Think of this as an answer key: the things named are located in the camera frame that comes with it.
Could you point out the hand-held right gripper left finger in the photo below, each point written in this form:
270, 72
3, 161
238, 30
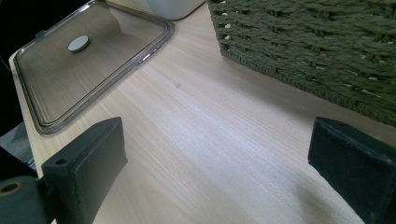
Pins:
84, 168

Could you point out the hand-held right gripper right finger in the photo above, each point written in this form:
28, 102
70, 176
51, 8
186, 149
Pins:
351, 168

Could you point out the clear plastic lid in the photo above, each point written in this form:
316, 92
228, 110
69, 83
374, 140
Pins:
93, 68

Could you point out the green woven basket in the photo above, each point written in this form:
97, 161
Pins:
311, 40

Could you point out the white divided storage box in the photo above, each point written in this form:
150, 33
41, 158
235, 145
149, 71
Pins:
171, 7

